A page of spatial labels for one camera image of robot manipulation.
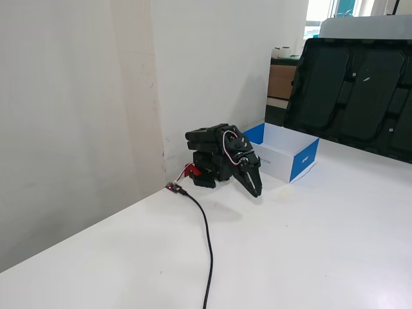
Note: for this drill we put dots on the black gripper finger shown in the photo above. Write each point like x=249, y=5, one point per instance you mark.
x=247, y=183
x=256, y=174

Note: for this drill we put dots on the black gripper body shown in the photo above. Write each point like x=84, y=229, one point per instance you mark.
x=250, y=165

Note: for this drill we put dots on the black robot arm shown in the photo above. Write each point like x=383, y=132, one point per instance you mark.
x=202, y=135

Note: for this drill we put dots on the blue and white cardboard box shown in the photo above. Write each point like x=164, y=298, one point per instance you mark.
x=302, y=162

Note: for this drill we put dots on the brown cardboard box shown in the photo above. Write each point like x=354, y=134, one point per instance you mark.
x=281, y=80

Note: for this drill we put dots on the red table clamp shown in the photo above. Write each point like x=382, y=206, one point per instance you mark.
x=192, y=169

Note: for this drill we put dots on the small controller board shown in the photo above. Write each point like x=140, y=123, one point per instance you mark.
x=173, y=187

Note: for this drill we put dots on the white cup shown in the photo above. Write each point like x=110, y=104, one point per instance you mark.
x=286, y=52
x=276, y=52

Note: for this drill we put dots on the black plastic packaging tray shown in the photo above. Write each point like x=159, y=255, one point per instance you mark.
x=351, y=96

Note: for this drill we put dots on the window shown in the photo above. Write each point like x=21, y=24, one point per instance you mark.
x=317, y=16

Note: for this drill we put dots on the white rounded appliance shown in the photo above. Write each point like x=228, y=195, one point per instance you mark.
x=363, y=27

